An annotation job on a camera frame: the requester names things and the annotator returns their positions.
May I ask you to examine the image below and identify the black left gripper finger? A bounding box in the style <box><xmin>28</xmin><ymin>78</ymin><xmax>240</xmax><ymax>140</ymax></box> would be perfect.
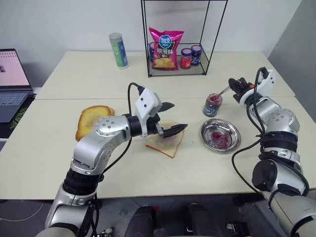
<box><xmin>160</xmin><ymin>101</ymin><xmax>176</xmax><ymax>114</ymax></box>
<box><xmin>158</xmin><ymin>122</ymin><xmax>189</xmax><ymax>141</ymax></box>

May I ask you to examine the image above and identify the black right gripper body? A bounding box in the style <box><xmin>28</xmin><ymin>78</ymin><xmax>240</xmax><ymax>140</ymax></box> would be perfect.
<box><xmin>235</xmin><ymin>77</ymin><xmax>255</xmax><ymax>97</ymax></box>

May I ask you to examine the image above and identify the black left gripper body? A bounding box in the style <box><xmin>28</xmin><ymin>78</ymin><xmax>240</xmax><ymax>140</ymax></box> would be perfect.
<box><xmin>147</xmin><ymin>112</ymin><xmax>164</xmax><ymax>139</ymax></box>

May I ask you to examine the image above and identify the metal spoon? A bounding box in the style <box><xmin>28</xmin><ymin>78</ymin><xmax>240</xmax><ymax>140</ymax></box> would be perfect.
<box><xmin>216</xmin><ymin>86</ymin><xmax>234</xmax><ymax>97</ymax></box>

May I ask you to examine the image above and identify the white bread slice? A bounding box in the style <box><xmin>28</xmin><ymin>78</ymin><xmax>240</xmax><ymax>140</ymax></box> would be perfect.
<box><xmin>145</xmin><ymin>119</ymin><xmax>186</xmax><ymax>158</ymax></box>

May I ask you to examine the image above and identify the open glass jam jar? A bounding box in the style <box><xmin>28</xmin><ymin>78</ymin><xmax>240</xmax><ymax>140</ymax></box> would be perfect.
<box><xmin>202</xmin><ymin>93</ymin><xmax>223</xmax><ymax>117</ymax></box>

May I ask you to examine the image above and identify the blue label jam jar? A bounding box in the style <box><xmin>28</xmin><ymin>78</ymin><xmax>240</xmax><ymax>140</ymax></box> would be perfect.
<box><xmin>148</xmin><ymin>42</ymin><xmax>156</xmax><ymax>62</ymax></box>
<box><xmin>191</xmin><ymin>44</ymin><xmax>202</xmax><ymax>66</ymax></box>

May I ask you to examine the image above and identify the red label jam jar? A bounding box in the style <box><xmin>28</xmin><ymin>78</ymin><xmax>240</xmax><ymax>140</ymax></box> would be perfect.
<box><xmin>180</xmin><ymin>48</ymin><xmax>193</xmax><ymax>69</ymax></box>

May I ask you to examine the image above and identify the browned toast slice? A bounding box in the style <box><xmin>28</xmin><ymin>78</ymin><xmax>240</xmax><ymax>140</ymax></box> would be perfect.
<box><xmin>75</xmin><ymin>105</ymin><xmax>116</xmax><ymax>142</ymax></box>

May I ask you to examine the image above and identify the round metal dish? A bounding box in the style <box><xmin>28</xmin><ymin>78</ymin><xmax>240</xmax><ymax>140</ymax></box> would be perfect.
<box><xmin>199</xmin><ymin>118</ymin><xmax>241</xmax><ymax>154</ymax></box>

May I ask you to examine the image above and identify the pink potato chip bag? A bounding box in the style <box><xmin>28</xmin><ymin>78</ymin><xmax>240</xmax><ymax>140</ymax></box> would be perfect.
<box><xmin>148</xmin><ymin>27</ymin><xmax>185</xmax><ymax>71</ymax></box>

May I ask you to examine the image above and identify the green blue cylindrical can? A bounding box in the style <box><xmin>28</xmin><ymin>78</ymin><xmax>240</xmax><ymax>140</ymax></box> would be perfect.
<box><xmin>109</xmin><ymin>33</ymin><xmax>129</xmax><ymax>70</ymax></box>

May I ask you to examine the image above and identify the dark rounded shape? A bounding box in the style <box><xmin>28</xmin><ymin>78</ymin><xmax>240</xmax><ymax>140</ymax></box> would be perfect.
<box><xmin>189</xmin><ymin>202</ymin><xmax>210</xmax><ymax>237</ymax></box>

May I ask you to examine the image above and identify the black green desk mat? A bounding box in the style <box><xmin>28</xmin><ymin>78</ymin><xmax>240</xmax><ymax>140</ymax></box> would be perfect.
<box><xmin>0</xmin><ymin>93</ymin><xmax>38</xmax><ymax>139</ymax></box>

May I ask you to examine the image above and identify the grey laptop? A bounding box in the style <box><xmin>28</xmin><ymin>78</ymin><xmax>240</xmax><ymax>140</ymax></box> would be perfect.
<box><xmin>0</xmin><ymin>48</ymin><xmax>34</xmax><ymax>123</ymax></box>

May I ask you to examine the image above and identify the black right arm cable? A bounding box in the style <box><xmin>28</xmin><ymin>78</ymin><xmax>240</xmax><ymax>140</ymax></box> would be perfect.
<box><xmin>231</xmin><ymin>66</ymin><xmax>311</xmax><ymax>198</ymax></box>

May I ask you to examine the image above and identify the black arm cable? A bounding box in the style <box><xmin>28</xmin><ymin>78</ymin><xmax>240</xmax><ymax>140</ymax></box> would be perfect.
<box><xmin>231</xmin><ymin>66</ymin><xmax>311</xmax><ymax>198</ymax></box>
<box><xmin>83</xmin><ymin>82</ymin><xmax>145</xmax><ymax>237</ymax></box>

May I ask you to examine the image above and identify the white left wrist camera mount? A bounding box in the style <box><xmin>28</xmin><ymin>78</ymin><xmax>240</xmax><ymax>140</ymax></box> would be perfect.
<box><xmin>135</xmin><ymin>88</ymin><xmax>163</xmax><ymax>138</ymax></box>

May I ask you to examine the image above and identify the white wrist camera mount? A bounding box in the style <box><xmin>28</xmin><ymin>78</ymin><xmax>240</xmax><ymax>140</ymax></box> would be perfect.
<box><xmin>240</xmin><ymin>69</ymin><xmax>277</xmax><ymax>107</ymax></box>
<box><xmin>135</xmin><ymin>88</ymin><xmax>163</xmax><ymax>138</ymax></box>

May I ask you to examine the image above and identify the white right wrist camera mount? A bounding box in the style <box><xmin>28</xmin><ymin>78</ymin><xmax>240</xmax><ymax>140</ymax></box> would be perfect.
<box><xmin>240</xmin><ymin>69</ymin><xmax>277</xmax><ymax>107</ymax></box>

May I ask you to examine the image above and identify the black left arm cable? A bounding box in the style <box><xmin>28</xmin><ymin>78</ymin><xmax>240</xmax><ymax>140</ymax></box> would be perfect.
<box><xmin>83</xmin><ymin>82</ymin><xmax>145</xmax><ymax>237</ymax></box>

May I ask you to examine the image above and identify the black wire rack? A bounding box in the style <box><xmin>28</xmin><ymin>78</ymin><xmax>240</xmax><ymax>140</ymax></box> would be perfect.
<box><xmin>140</xmin><ymin>0</ymin><xmax>228</xmax><ymax>79</ymax></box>

